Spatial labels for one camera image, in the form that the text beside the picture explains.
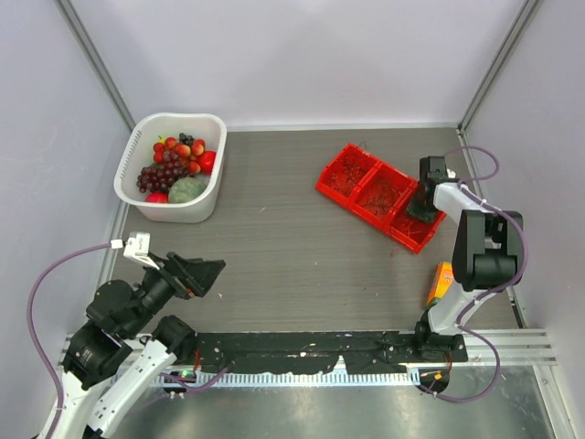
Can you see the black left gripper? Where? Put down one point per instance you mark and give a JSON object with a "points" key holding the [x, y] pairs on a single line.
{"points": [[197, 274]]}

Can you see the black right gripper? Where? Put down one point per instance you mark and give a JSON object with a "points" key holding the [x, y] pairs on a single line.
{"points": [[413, 210]]}

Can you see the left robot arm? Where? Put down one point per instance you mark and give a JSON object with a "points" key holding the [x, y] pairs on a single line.
{"points": [[89, 403]]}

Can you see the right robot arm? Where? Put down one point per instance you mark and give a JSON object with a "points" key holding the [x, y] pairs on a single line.
{"points": [[489, 255]]}

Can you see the red compartment tray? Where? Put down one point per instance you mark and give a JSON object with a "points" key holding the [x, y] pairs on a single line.
{"points": [[377, 193]]}

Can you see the orange yellow carton box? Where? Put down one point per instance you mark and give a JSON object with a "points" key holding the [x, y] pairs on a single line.
{"points": [[442, 281]]}

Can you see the green melon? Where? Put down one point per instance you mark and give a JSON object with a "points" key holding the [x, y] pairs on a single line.
{"points": [[185, 190]]}

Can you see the red tomato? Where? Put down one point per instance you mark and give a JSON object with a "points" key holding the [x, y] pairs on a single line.
{"points": [[157, 198]]}

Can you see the purple grape bunch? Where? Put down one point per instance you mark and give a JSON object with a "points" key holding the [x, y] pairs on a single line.
{"points": [[165, 170]]}

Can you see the red apple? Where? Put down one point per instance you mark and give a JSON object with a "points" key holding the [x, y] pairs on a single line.
{"points": [[206, 162]]}

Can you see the white plastic basket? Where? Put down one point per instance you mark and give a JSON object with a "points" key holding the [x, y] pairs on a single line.
{"points": [[139, 153]]}

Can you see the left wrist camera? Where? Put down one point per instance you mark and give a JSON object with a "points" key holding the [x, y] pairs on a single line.
{"points": [[136, 248]]}

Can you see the white cable duct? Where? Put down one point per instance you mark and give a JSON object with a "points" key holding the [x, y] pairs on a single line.
{"points": [[337, 378]]}

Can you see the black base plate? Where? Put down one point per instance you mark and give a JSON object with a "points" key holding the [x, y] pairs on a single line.
{"points": [[310, 353]]}

